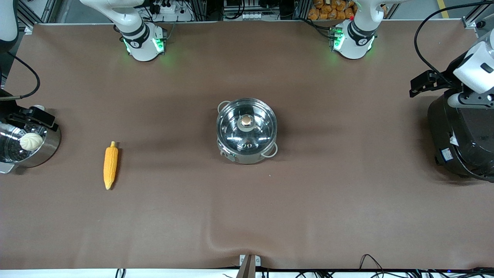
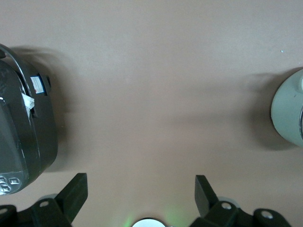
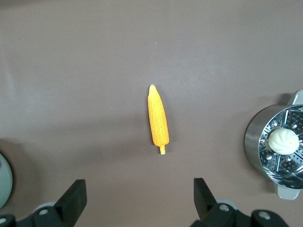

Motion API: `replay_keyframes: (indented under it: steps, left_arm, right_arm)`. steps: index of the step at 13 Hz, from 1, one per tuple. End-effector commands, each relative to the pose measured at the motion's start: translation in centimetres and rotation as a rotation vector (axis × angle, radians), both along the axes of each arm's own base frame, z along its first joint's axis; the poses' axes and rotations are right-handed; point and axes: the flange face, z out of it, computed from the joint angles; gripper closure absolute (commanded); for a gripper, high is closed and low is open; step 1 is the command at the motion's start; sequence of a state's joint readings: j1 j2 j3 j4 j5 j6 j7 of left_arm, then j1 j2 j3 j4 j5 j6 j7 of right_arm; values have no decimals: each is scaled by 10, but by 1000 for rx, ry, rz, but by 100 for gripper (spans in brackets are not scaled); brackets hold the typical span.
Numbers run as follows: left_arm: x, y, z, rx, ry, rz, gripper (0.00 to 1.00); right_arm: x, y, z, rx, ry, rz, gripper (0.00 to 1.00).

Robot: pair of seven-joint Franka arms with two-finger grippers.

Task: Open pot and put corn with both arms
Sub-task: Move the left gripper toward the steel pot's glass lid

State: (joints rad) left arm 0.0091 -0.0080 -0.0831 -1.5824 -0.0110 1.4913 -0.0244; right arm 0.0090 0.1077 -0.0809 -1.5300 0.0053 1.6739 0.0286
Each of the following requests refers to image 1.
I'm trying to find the yellow corn cob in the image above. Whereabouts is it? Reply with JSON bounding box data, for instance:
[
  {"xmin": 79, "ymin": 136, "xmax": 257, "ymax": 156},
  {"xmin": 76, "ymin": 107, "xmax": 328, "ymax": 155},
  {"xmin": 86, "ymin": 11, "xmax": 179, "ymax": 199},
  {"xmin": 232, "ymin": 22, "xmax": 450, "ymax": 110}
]
[{"xmin": 103, "ymin": 141, "xmax": 119, "ymax": 190}]

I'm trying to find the glass pot lid with knob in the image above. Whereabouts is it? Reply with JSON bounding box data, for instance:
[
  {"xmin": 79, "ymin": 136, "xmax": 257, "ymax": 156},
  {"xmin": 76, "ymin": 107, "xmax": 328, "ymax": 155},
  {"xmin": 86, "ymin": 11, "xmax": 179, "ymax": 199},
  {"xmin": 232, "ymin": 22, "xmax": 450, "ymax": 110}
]
[{"xmin": 217, "ymin": 98, "xmax": 277, "ymax": 154}]

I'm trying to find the stainless steel steamer pot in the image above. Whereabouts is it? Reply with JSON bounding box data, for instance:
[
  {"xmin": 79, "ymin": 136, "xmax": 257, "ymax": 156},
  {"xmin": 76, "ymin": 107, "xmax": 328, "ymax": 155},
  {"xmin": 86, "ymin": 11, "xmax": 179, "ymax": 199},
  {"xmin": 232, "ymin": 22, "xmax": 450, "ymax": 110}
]
[{"xmin": 0, "ymin": 105, "xmax": 61, "ymax": 174}]

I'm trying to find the stainless steel cooking pot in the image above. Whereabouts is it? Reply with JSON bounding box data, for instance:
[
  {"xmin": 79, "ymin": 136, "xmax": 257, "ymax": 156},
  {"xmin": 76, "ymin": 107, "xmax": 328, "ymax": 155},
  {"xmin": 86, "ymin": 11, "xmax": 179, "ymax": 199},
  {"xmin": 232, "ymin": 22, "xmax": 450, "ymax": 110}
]
[{"xmin": 216, "ymin": 98, "xmax": 279, "ymax": 165}]

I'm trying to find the white steamed bun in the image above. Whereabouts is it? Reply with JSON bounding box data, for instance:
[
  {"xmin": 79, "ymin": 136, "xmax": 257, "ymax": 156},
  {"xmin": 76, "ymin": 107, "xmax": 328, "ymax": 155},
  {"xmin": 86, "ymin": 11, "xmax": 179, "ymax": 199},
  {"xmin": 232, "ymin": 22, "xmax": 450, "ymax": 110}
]
[{"xmin": 20, "ymin": 133, "xmax": 44, "ymax": 151}]

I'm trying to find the perforated steel steamer plate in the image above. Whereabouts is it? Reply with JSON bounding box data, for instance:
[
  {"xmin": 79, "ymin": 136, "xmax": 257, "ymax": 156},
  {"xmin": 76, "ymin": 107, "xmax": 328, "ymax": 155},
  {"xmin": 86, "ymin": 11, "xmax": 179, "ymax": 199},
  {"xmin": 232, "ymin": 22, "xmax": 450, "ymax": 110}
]
[{"xmin": 0, "ymin": 125, "xmax": 44, "ymax": 163}]

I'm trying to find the black rice cooker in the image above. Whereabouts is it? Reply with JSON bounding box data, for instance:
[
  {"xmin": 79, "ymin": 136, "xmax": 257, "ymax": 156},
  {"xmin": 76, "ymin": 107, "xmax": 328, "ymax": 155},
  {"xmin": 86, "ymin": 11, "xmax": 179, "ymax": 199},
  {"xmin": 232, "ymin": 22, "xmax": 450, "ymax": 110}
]
[{"xmin": 427, "ymin": 90, "xmax": 494, "ymax": 182}]

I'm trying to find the bag of orange bread rolls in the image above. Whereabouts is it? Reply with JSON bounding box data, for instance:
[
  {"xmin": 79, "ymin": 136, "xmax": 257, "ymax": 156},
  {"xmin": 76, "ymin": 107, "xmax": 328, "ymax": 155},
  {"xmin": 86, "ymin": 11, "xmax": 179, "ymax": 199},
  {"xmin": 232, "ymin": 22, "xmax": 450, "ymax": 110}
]
[{"xmin": 307, "ymin": 0, "xmax": 356, "ymax": 20}]

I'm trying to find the brown table mat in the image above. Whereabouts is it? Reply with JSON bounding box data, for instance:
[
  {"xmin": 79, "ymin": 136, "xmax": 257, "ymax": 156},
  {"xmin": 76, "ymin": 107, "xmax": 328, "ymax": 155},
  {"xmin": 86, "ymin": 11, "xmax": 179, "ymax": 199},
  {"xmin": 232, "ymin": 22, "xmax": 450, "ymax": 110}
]
[{"xmin": 0, "ymin": 20, "xmax": 494, "ymax": 270}]

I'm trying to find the white power strip with plugs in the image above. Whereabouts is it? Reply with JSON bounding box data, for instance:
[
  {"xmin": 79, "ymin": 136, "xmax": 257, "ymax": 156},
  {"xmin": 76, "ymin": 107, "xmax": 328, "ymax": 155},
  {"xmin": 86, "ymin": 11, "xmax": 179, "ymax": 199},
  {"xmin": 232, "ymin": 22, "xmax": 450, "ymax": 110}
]
[{"xmin": 149, "ymin": 2, "xmax": 178, "ymax": 15}]

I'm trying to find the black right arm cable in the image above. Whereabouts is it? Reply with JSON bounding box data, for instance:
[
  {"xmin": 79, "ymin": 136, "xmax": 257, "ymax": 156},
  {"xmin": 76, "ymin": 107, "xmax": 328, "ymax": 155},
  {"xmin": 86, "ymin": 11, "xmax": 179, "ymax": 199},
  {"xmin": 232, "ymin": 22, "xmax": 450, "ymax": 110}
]
[{"xmin": 0, "ymin": 52, "xmax": 41, "ymax": 100}]

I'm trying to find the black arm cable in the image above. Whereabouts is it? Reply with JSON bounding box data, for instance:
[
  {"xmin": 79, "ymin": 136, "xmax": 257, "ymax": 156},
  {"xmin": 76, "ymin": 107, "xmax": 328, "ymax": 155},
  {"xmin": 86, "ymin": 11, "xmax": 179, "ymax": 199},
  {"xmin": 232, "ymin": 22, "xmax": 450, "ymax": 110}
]
[
  {"xmin": 414, "ymin": 1, "xmax": 494, "ymax": 85},
  {"xmin": 0, "ymin": 52, "xmax": 41, "ymax": 100}
]

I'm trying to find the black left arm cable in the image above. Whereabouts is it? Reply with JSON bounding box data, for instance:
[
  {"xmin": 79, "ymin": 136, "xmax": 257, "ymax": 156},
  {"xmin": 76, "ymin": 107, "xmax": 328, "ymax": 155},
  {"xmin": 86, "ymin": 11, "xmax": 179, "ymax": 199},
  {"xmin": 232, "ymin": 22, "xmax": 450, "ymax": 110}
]
[{"xmin": 414, "ymin": 1, "xmax": 494, "ymax": 85}]

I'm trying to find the aluminium frame profile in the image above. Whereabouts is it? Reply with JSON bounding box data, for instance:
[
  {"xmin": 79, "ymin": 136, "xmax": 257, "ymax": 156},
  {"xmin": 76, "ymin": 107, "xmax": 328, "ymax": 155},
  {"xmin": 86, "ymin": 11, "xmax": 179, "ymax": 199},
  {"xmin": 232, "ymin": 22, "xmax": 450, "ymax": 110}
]
[
  {"xmin": 462, "ymin": 0, "xmax": 494, "ymax": 29},
  {"xmin": 17, "ymin": 0, "xmax": 58, "ymax": 33}
]

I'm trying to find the black looped cable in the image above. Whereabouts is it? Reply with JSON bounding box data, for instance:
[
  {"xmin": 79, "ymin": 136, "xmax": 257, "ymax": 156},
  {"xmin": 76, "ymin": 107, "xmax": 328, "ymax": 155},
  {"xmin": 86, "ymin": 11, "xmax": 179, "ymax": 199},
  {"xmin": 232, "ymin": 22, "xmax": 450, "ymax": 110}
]
[{"xmin": 359, "ymin": 254, "xmax": 383, "ymax": 271}]

